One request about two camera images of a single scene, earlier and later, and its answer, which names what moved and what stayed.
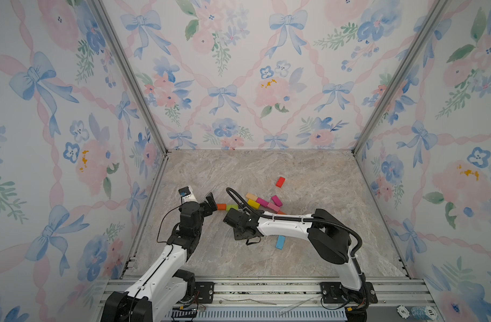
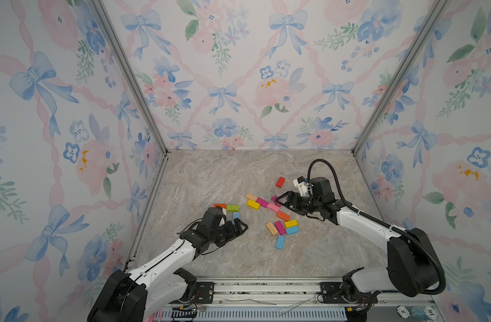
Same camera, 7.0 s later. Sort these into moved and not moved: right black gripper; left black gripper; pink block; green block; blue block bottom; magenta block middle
Moved: right black gripper; left black gripper
Not moved: green block; pink block; magenta block middle; blue block bottom
